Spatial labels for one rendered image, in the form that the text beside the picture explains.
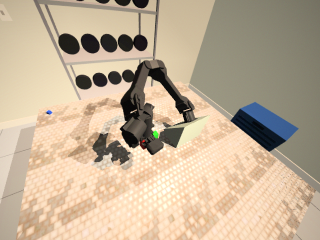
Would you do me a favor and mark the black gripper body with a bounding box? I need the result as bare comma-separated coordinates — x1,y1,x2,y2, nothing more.
142,123,164,155

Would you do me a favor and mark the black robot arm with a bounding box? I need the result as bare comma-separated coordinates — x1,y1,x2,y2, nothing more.
119,59,198,149

